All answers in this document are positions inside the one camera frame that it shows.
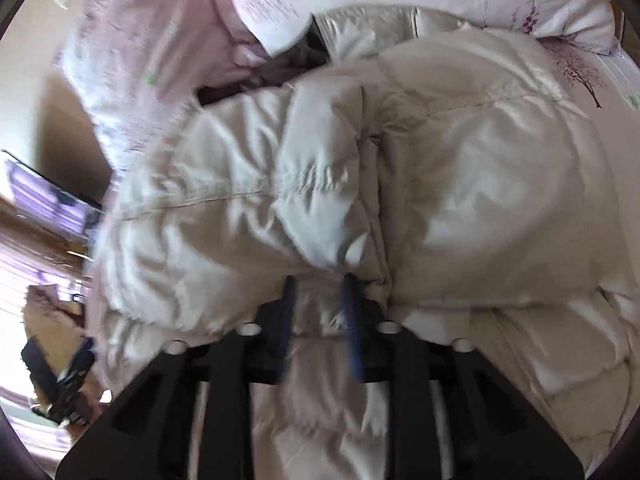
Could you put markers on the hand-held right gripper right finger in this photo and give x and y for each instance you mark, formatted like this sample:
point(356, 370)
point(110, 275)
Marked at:
point(351, 310)

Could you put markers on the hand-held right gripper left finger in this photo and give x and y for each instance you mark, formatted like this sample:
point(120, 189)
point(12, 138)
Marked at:
point(288, 310)

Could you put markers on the person's left forearm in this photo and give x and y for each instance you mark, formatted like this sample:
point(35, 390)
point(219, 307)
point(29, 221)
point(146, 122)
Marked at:
point(52, 312)

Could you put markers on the dark framed screen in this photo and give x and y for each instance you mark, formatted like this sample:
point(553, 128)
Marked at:
point(47, 195)

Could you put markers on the pink floral pillow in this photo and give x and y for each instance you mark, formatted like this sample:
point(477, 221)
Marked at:
point(135, 60)

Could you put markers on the floral bed sheet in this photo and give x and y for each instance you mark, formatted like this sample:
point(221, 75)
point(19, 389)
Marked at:
point(607, 80)

